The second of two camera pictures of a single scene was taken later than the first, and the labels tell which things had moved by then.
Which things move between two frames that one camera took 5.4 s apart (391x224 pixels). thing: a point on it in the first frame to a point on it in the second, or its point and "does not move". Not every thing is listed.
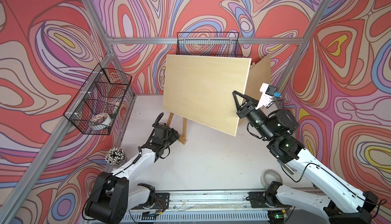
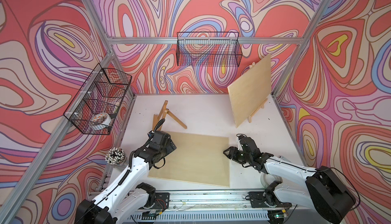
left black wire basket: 95,106 does not move
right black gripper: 250,105 to 232,151
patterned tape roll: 104,118 does not move
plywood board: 260,72 does not move
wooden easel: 181,138 to 164,110
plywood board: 200,89 to 197,159
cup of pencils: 116,156 does not move
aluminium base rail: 205,206 does not move
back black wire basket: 225,44 does not move
